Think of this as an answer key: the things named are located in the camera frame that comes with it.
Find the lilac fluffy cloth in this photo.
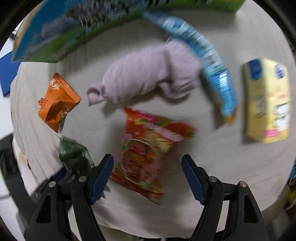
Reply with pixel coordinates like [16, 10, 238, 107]
[87, 40, 202, 105]

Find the blue long snack packet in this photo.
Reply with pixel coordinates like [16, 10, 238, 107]
[142, 11, 238, 124]

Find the red instant noodle packet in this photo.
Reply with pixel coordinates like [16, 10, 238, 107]
[110, 108, 195, 204]

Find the orange snack packet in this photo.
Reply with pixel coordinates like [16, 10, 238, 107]
[38, 73, 81, 133]

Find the blue foam mat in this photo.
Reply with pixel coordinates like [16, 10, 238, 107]
[0, 51, 21, 96]

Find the printed cardboard milk box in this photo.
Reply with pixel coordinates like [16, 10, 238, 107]
[11, 0, 244, 63]

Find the yellow Vinda tissue pack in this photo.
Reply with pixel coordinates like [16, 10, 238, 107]
[242, 58, 291, 144]

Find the grey white table cloth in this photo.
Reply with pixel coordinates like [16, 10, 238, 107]
[11, 1, 295, 238]

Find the green snack packet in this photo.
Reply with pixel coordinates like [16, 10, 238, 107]
[59, 137, 95, 176]

